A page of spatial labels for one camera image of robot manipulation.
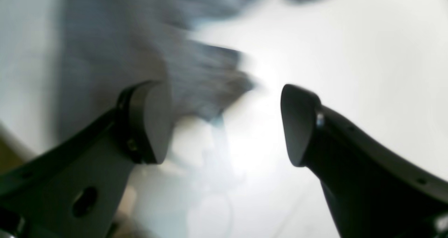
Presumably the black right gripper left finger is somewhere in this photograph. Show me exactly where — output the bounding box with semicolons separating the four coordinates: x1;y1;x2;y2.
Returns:
1;80;172;238

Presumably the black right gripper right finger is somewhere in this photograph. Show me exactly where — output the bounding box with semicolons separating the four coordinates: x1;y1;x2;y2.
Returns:
280;84;448;238

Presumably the grey t-shirt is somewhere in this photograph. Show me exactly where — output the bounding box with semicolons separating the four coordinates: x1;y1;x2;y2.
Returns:
55;0;314;141

